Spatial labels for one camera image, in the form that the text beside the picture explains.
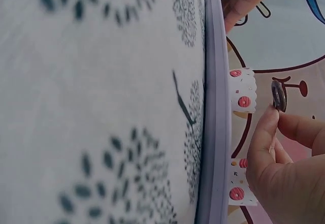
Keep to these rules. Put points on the person's left fingers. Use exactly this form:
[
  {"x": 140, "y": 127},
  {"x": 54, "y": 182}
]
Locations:
[{"x": 241, "y": 3}]

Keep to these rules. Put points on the person's left hand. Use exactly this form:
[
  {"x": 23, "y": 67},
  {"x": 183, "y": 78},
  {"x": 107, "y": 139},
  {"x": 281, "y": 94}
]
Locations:
[{"x": 241, "y": 3}]

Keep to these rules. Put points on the donut print paper cup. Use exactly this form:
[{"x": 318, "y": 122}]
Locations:
[
  {"x": 238, "y": 183},
  {"x": 242, "y": 92}
]

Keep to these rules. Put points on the person's right thumb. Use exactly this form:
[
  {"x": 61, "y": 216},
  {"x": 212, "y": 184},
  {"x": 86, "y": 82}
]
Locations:
[{"x": 262, "y": 137}]

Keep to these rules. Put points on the person's right hand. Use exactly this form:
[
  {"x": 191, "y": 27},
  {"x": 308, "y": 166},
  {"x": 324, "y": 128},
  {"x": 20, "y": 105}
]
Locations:
[{"x": 287, "y": 188}]

